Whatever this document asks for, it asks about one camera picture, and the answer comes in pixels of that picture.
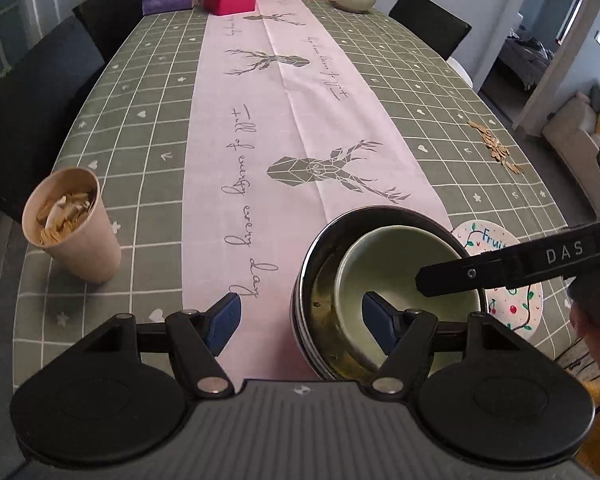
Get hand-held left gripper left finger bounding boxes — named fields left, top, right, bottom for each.
left=85, top=292, right=243, bottom=401

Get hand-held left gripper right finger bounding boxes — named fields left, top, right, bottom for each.
left=362, top=291, right=528, bottom=395

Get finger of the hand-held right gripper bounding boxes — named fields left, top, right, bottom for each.
left=416, top=217, right=600, bottom=297

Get white fruit-print plate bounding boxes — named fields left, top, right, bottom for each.
left=450, top=218, right=545, bottom=343

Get metal bowl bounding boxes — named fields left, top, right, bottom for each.
left=290, top=206, right=488, bottom=381

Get green ceramic bowl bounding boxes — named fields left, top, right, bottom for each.
left=334, top=225, right=487, bottom=376

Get beige sofa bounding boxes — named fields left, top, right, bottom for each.
left=542, top=82, right=600, bottom=218

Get beige paper cup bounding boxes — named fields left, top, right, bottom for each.
left=21, top=166, right=122, bottom=285

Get seed shells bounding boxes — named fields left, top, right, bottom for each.
left=35, top=187, right=93, bottom=246

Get white snack bag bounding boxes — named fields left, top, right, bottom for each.
left=447, top=57, right=476, bottom=86

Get grey bed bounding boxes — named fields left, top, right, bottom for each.
left=500, top=30, right=553, bottom=91

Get black chair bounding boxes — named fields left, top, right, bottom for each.
left=72, top=0, right=146, bottom=63
left=389, top=0, right=473, bottom=61

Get dark blue chair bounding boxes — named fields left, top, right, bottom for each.
left=0, top=15, right=106, bottom=226

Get glass-paned door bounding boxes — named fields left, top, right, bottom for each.
left=0, top=0, right=56, bottom=101

